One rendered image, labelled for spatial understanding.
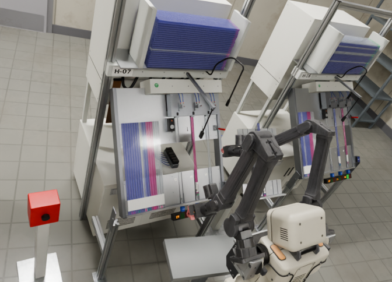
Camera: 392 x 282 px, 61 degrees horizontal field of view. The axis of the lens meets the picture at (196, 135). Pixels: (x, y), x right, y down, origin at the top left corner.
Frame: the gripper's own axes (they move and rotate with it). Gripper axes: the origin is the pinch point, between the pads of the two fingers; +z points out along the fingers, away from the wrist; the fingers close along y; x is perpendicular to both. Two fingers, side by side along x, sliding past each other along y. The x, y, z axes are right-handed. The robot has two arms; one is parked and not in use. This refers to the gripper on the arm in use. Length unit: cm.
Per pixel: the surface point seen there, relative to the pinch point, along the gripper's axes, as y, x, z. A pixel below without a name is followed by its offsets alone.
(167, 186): 31.8, 19.1, 13.2
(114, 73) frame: 61, -46, 8
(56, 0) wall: 34, -179, 295
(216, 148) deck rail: -7.3, 0.6, 16.0
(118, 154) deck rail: 61, -3, 12
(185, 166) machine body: -0.5, 14.3, 47.1
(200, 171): 7.4, 13.5, 13.5
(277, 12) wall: -277, -179, 217
